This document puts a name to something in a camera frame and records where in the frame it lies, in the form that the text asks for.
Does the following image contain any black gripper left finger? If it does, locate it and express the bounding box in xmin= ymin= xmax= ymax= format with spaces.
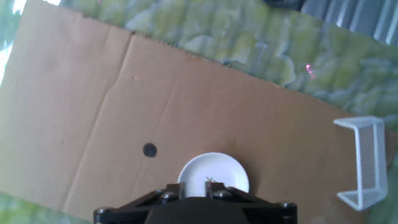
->
xmin=165 ymin=182 xmax=187 ymax=200

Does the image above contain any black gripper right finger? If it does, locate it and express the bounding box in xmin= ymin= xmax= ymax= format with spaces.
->
xmin=204 ymin=182 xmax=227 ymax=199

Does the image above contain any white plate with berry print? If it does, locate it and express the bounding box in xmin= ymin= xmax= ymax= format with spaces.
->
xmin=177 ymin=152 xmax=250 ymax=198

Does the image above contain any brown cardboard sheet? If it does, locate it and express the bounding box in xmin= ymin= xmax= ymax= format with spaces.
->
xmin=0 ymin=0 xmax=398 ymax=224

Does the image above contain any green marbled mat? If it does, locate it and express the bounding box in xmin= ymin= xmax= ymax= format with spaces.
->
xmin=0 ymin=0 xmax=398 ymax=224

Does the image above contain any white mesh wire rack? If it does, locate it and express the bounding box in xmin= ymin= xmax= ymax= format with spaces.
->
xmin=333 ymin=116 xmax=389 ymax=212

